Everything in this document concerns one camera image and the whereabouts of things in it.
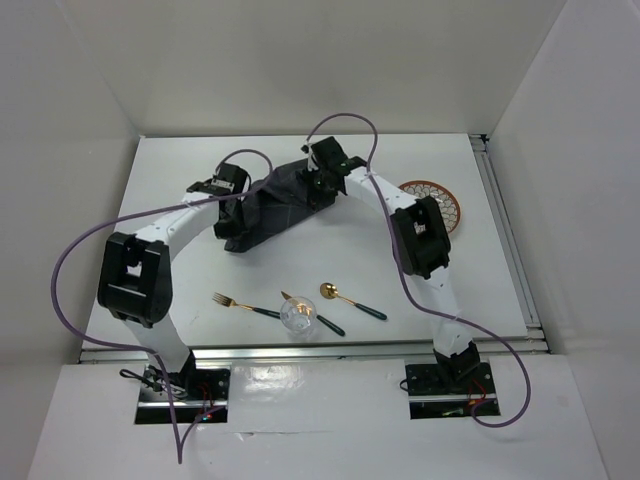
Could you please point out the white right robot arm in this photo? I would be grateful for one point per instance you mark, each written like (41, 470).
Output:
(420, 242)

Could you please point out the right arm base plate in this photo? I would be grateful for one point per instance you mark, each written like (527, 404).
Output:
(431, 396)

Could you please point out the dark checked cloth napkin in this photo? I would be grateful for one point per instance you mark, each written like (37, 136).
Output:
(276, 207)

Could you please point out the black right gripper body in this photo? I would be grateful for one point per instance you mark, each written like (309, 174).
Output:
(319, 188)

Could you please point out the gold knife green handle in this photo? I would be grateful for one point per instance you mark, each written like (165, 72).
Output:
(323, 320)

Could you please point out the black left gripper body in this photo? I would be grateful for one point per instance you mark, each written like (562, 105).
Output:
(230, 226)

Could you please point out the aluminium front rail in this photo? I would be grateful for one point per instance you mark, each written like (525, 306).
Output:
(406, 349)

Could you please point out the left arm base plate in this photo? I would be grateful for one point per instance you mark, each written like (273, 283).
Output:
(206, 395)

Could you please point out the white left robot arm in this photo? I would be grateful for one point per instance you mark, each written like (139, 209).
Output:
(135, 283)

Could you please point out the gold spoon green handle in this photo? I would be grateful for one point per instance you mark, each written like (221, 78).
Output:
(329, 291)

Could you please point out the gold fork green handle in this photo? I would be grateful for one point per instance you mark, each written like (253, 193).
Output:
(229, 302)

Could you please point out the clear drinking glass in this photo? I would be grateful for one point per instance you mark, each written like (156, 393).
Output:
(299, 316)

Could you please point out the patterned round plate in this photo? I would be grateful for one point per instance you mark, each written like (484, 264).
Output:
(449, 206)

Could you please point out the aluminium side rail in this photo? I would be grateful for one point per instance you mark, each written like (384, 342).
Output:
(479, 146)

